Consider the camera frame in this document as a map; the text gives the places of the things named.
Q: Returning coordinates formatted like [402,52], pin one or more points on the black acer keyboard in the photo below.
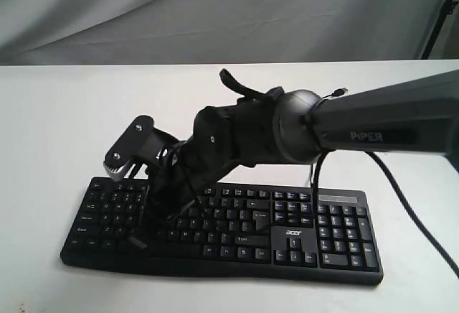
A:
[233,230]

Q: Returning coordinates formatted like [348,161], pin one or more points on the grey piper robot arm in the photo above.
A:
[299,127]

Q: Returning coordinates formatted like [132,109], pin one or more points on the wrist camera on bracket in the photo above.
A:
[132,148]

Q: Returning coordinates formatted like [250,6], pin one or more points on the black tripod stand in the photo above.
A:
[446,9]

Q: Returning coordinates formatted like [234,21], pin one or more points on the grey backdrop cloth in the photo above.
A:
[164,32]

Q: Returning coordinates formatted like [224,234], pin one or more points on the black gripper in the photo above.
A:
[174,188]

